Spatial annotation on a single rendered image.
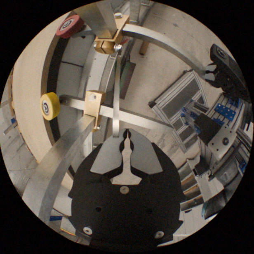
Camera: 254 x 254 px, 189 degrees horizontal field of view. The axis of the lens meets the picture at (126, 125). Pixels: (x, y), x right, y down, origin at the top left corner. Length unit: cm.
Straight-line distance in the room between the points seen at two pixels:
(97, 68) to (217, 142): 65
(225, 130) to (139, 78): 98
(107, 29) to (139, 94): 96
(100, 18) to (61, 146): 22
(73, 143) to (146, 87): 101
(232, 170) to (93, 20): 63
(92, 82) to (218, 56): 50
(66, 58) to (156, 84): 100
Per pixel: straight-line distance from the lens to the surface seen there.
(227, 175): 50
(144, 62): 111
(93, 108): 23
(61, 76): 39
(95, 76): 46
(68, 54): 40
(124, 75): 34
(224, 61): 21
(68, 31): 27
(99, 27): 18
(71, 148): 15
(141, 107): 109
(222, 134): 41
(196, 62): 28
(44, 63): 30
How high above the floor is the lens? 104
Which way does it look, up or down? 61 degrees down
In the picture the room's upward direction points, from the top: 177 degrees counter-clockwise
